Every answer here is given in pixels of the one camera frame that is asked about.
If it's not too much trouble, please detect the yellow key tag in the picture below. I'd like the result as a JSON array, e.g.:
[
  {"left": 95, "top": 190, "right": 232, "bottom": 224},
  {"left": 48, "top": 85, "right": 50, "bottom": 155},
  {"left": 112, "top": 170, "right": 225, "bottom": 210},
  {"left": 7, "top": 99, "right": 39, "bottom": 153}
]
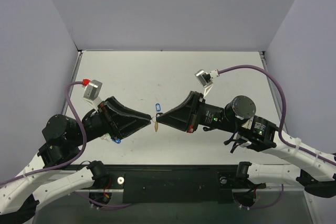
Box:
[{"left": 154, "top": 121, "right": 159, "bottom": 132}]

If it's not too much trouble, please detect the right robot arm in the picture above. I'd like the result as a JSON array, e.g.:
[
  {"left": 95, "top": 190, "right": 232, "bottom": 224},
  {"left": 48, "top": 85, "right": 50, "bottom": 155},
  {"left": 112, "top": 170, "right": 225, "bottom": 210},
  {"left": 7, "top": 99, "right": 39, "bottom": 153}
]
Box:
[{"left": 155, "top": 91, "right": 335, "bottom": 198}]

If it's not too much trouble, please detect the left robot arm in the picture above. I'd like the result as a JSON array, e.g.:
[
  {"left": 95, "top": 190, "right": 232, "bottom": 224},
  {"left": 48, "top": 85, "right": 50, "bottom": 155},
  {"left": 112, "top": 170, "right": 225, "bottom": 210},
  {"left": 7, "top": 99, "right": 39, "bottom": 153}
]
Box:
[{"left": 1, "top": 97, "right": 151, "bottom": 223}]

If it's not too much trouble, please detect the solid blue key tag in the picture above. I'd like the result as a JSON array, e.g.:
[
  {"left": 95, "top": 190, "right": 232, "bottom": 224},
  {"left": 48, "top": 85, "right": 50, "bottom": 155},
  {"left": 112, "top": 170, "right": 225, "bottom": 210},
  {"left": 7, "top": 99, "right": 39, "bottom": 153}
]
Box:
[{"left": 113, "top": 139, "right": 121, "bottom": 144}]

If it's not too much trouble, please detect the blue outlined key tag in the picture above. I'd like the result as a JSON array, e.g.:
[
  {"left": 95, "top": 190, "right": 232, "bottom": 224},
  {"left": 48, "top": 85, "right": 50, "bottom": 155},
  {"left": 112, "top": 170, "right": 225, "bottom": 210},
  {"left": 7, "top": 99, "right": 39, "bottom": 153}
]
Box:
[{"left": 155, "top": 103, "right": 161, "bottom": 112}]

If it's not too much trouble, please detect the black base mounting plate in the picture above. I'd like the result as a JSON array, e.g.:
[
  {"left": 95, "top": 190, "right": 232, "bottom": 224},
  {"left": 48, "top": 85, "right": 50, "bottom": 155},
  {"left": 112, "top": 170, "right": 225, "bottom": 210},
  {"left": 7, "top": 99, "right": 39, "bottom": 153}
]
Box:
[{"left": 52, "top": 164, "right": 295, "bottom": 204}]

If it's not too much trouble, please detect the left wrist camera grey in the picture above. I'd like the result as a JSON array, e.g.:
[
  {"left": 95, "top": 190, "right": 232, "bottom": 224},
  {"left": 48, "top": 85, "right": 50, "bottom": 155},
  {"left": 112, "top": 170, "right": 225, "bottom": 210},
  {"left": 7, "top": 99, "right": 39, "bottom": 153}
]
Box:
[{"left": 83, "top": 80, "right": 103, "bottom": 101}]

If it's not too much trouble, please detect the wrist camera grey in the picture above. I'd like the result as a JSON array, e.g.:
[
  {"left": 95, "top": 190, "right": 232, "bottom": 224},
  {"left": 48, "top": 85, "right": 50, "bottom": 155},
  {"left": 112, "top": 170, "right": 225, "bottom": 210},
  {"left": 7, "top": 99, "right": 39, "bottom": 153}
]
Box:
[
  {"left": 83, "top": 80, "right": 103, "bottom": 101},
  {"left": 195, "top": 69, "right": 213, "bottom": 88}
]

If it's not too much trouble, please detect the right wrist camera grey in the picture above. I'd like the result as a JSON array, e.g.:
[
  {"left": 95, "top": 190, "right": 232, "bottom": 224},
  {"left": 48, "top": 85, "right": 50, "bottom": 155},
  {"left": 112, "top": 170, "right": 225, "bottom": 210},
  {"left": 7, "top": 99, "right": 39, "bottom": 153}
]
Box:
[{"left": 195, "top": 69, "right": 213, "bottom": 88}]

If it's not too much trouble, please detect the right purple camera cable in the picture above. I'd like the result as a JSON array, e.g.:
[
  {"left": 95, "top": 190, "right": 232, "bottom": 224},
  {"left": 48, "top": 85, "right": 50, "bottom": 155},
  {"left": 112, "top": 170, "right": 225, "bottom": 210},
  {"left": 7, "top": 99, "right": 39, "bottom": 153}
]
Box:
[{"left": 213, "top": 65, "right": 336, "bottom": 162}]

